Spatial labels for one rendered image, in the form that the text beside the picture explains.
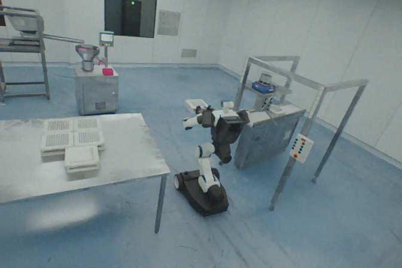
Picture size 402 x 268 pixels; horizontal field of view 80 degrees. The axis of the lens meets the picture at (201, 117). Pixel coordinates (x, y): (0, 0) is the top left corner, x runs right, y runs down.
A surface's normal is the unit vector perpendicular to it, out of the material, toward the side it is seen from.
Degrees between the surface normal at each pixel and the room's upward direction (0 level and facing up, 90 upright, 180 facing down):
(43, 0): 90
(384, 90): 90
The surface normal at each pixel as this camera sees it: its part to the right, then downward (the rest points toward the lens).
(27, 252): 0.18, -0.87
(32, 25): 0.56, 0.47
